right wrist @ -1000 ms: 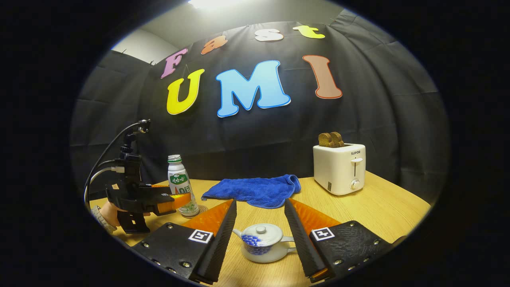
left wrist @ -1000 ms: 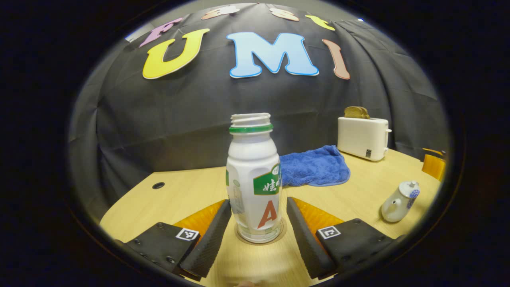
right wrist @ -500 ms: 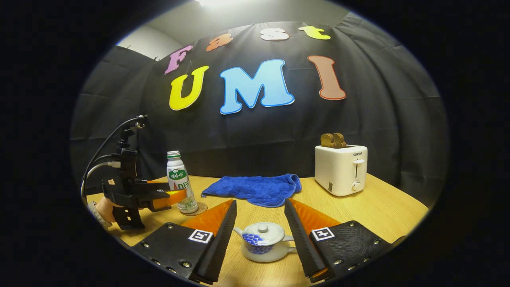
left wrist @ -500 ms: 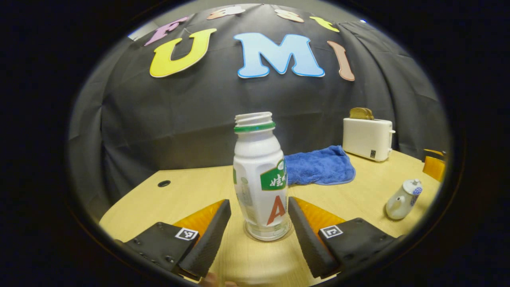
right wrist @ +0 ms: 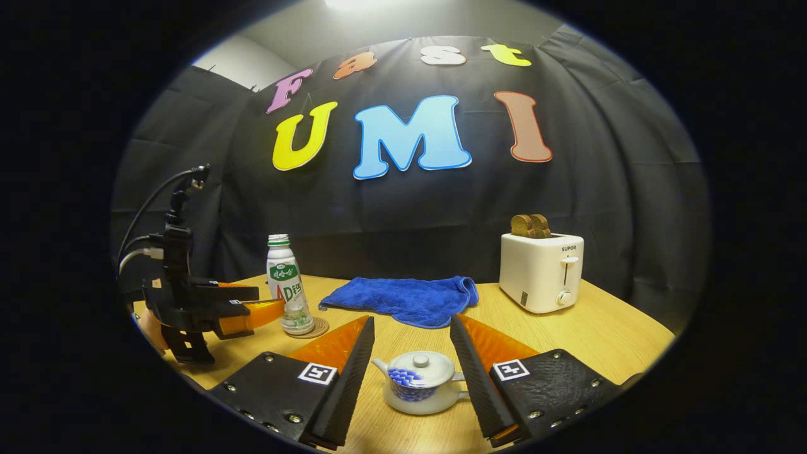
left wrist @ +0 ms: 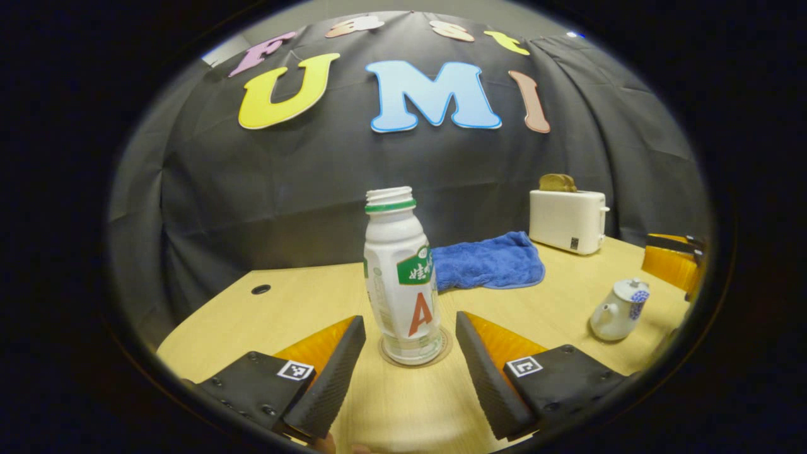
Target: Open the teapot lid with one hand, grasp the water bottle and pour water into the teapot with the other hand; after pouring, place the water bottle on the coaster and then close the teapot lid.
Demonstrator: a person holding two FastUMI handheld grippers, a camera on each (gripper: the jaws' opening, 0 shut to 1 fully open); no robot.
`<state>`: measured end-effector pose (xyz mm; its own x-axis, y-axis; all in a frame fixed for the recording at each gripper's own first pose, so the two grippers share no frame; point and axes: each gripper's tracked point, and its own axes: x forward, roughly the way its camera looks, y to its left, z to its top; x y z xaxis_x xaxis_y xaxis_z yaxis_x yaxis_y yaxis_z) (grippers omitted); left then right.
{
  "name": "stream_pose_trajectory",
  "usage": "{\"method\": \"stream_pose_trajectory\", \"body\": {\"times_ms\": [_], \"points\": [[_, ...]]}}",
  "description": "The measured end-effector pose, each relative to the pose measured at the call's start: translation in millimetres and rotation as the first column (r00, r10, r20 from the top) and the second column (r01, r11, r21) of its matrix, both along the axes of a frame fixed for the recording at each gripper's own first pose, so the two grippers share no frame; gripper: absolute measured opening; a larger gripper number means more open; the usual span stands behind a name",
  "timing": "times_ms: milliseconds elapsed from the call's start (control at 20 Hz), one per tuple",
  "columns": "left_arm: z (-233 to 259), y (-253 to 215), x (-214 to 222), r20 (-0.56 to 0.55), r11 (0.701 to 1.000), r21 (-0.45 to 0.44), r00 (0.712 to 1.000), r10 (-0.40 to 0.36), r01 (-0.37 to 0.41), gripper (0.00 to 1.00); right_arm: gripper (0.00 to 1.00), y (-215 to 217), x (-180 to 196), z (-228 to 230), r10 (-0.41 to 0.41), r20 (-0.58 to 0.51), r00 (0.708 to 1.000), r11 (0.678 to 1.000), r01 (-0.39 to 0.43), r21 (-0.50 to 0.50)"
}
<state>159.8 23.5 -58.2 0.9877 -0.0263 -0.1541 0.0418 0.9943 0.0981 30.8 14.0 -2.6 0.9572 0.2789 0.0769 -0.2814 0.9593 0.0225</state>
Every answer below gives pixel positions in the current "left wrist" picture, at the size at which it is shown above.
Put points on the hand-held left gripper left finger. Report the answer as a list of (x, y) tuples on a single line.
[(334, 378)]

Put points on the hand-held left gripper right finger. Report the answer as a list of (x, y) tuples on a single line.
[(485, 378)]

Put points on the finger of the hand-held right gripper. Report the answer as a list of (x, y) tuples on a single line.
[(668, 265)]

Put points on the round wooden coaster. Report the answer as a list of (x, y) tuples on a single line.
[(447, 344)]

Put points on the white blue teacup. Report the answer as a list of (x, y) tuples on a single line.
[(608, 321)]

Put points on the white plastic water bottle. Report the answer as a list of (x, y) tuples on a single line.
[(397, 290)]

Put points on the white toaster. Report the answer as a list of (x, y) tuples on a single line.
[(564, 221)]

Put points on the blue towel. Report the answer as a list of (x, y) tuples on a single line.
[(492, 261)]

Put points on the brown bread slice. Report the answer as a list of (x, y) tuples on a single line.
[(557, 183)]

